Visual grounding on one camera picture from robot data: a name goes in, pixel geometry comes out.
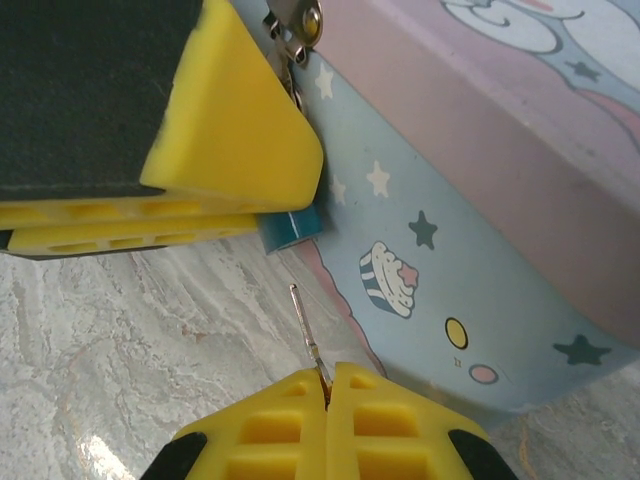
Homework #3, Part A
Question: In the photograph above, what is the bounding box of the silver tin box latch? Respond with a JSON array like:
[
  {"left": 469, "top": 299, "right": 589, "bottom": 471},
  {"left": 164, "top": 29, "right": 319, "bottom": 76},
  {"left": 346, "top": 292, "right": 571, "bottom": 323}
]
[{"left": 260, "top": 0, "right": 325, "bottom": 117}]

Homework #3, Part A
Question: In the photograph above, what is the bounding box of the pastel cartoon tin box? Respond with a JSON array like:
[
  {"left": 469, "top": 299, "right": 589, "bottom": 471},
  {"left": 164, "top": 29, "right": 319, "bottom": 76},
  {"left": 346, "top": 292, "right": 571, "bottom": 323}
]
[{"left": 287, "top": 0, "right": 640, "bottom": 426}]

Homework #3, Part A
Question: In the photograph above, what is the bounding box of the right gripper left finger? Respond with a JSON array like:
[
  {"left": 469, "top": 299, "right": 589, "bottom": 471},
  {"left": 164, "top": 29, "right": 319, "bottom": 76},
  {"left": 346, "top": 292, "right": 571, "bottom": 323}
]
[{"left": 142, "top": 368, "right": 331, "bottom": 480}]

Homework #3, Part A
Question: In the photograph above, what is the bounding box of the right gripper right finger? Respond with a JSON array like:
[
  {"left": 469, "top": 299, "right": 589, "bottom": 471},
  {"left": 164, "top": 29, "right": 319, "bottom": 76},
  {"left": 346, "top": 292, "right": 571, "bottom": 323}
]
[{"left": 323, "top": 360, "right": 521, "bottom": 480}]

